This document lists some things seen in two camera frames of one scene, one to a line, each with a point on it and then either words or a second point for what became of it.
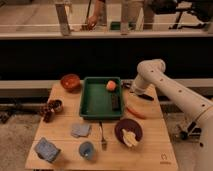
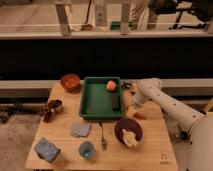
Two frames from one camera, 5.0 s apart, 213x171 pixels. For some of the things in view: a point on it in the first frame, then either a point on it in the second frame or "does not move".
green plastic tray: [96, 100] does not move
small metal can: [58, 106] does not move
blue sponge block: [47, 150] does not move
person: [130, 19] -> [142, 17]
